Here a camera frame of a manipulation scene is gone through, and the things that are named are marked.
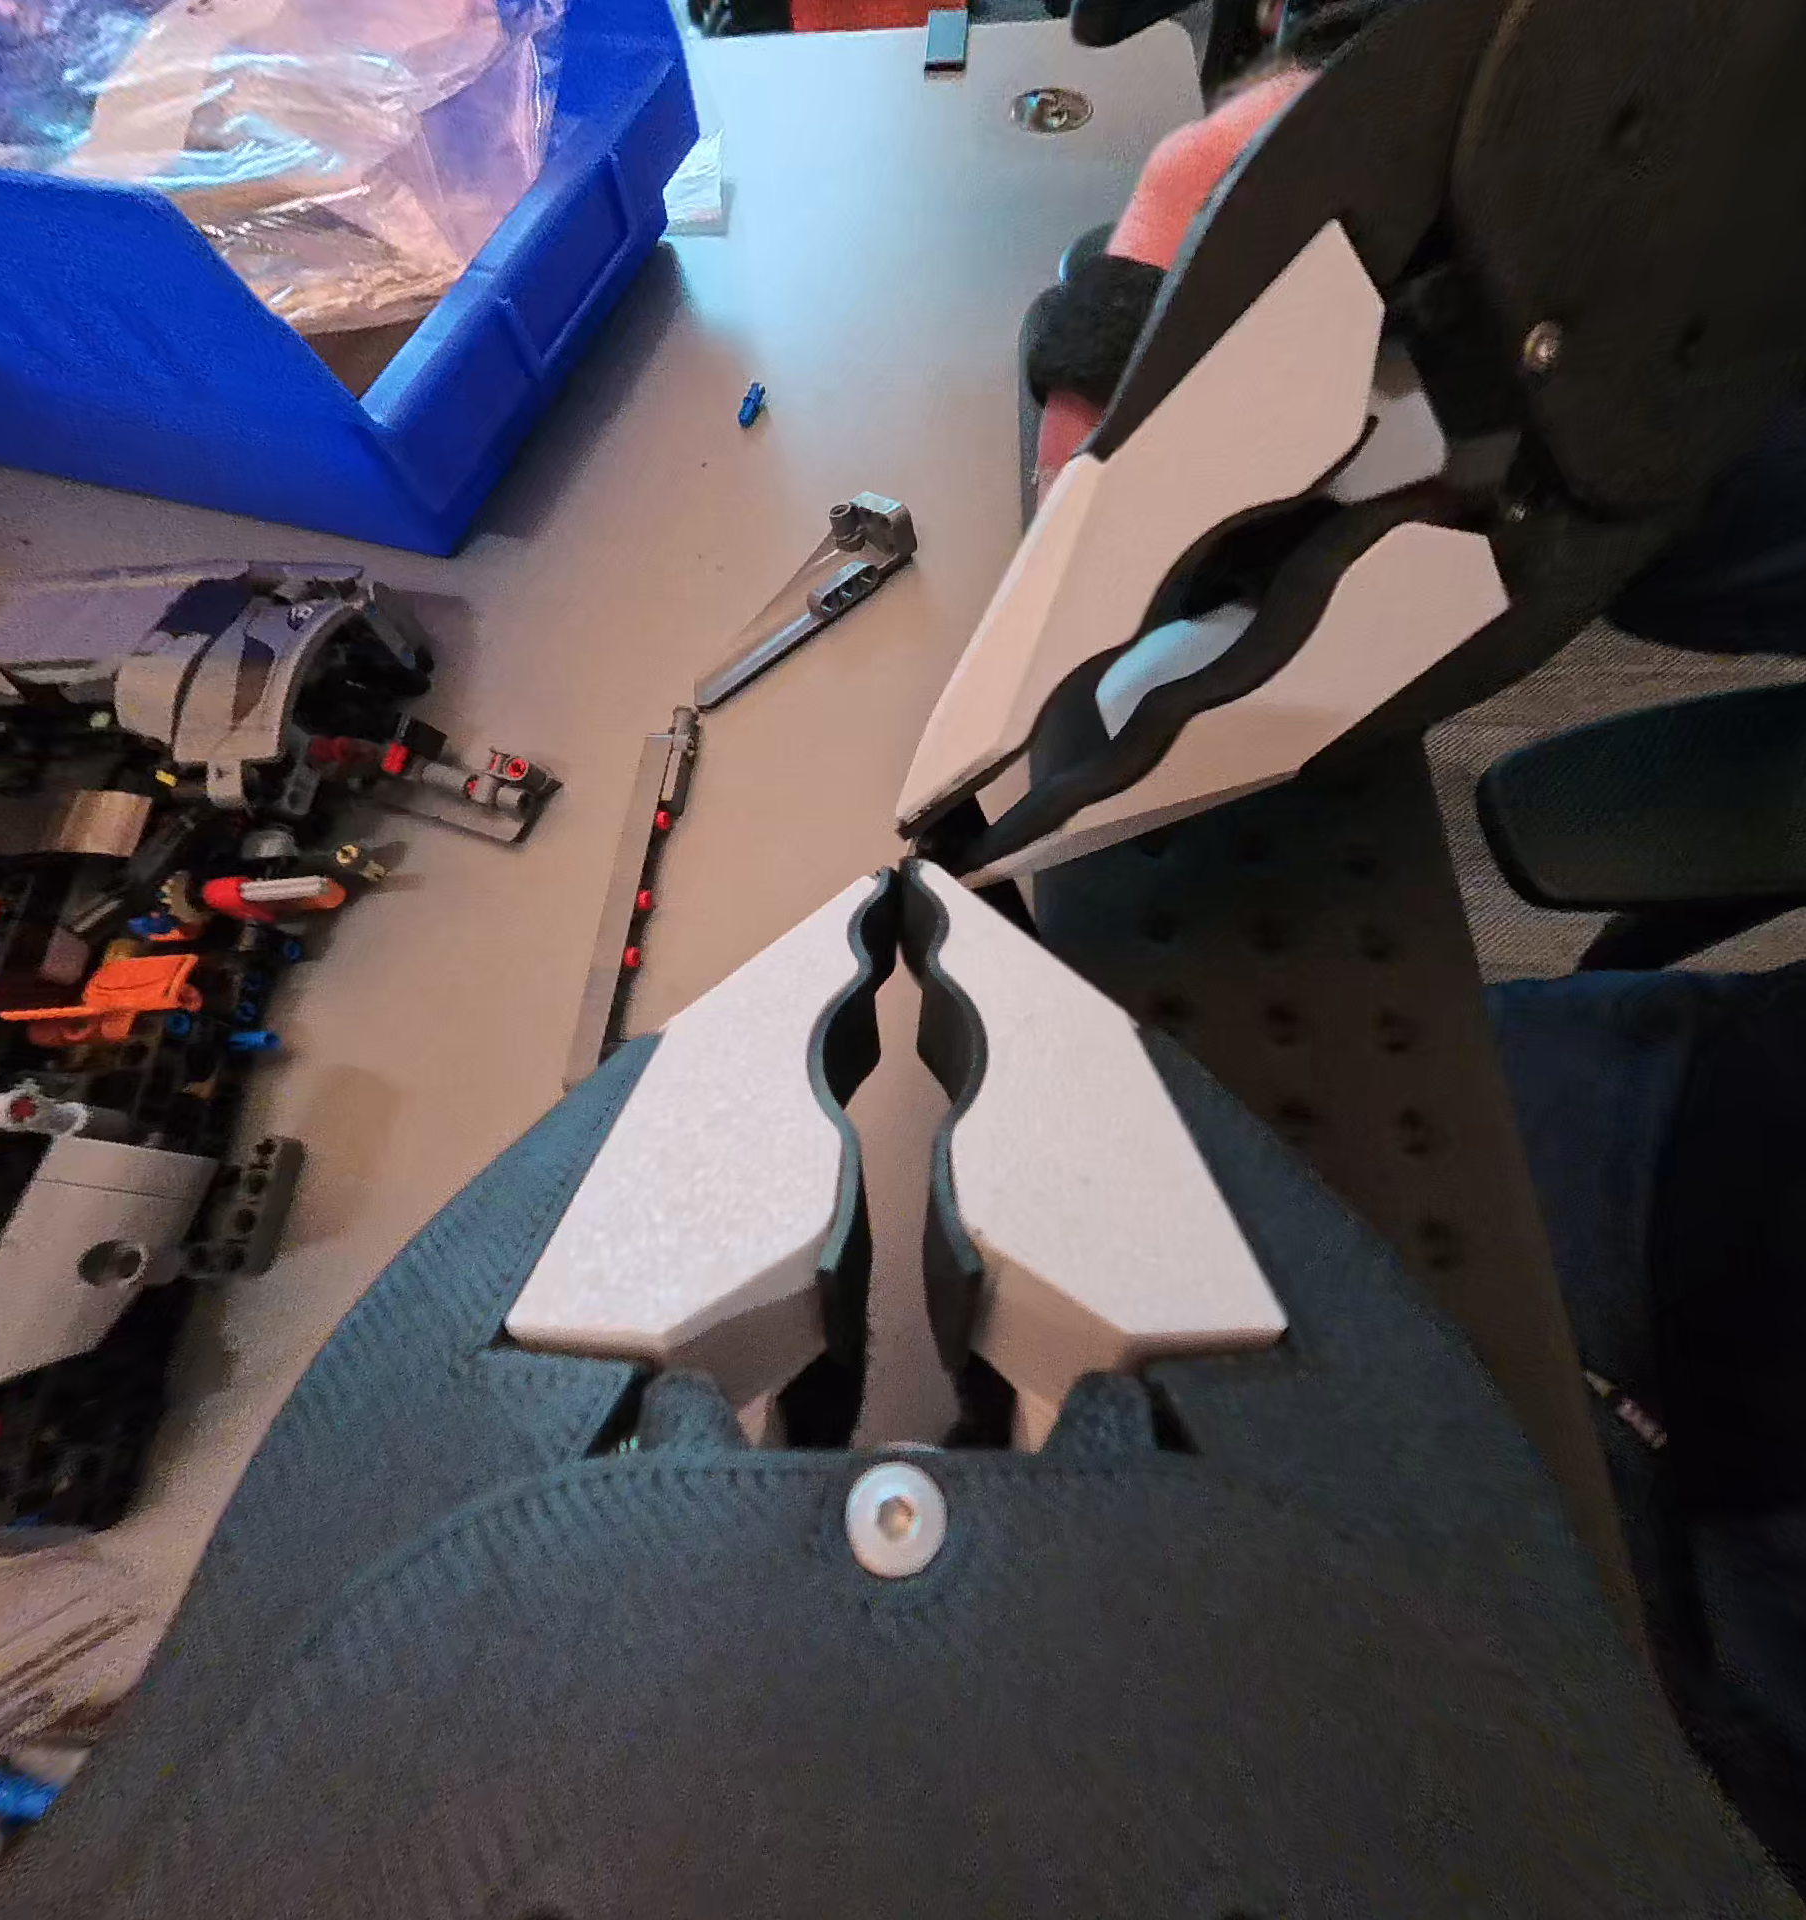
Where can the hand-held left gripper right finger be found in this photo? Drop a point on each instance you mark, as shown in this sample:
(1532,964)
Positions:
(1112,1200)

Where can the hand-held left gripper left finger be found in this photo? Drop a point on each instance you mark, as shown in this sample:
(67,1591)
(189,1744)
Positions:
(679,1200)

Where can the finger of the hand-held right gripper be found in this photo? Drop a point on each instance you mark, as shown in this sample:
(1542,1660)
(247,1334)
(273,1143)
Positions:
(1190,421)
(1368,631)

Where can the long grey lego beam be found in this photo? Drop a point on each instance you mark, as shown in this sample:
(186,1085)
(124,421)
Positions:
(634,916)

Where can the small grey lego assembly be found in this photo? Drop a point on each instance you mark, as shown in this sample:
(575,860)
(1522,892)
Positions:
(482,789)

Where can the blue lego pin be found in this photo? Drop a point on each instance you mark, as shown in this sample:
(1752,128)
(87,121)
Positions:
(753,407)

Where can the lego car model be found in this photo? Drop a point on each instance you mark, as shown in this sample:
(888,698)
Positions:
(77,1244)

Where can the clear bag of lego liftarms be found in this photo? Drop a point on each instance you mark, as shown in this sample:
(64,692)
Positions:
(19,1636)

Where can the person's right hand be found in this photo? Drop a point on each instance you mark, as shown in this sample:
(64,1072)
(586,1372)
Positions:
(1190,180)

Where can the metal table grommet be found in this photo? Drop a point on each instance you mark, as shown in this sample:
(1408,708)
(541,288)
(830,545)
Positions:
(1053,111)

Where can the black office chair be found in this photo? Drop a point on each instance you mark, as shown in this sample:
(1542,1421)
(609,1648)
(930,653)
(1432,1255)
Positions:
(1669,795)

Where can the white paper slip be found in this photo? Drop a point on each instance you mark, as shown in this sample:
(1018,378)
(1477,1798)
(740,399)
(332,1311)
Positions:
(698,195)

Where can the person's leg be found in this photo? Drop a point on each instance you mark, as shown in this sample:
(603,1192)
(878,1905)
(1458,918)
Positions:
(1713,1276)

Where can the large clear plastic bag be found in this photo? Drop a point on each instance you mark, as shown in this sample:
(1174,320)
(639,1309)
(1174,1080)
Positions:
(318,134)

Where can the blue plastic bin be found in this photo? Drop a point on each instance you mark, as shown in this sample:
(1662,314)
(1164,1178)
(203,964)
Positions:
(169,331)

